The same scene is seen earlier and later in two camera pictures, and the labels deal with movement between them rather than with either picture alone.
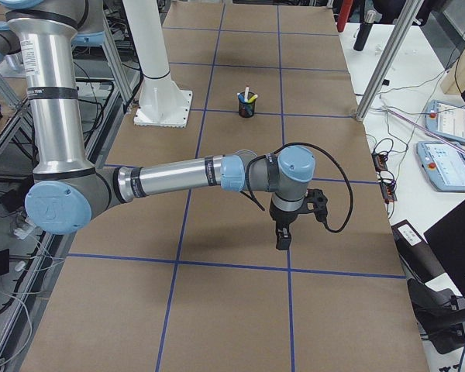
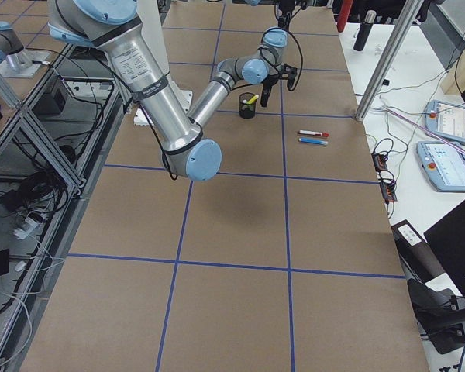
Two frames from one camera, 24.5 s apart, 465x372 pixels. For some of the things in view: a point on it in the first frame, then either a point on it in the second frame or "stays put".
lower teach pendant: [449, 167] stays put
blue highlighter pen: [242, 98] -> [313, 141]
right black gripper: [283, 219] -> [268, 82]
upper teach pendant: [450, 121] stays put
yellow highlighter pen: [253, 98] stays put
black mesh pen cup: [246, 105] stays put
